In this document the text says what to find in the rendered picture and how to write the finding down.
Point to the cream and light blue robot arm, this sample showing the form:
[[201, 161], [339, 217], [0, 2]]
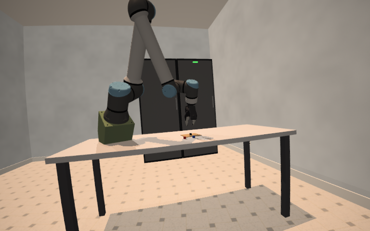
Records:
[[120, 94]]

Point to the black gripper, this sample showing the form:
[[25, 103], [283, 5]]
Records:
[[187, 113]]

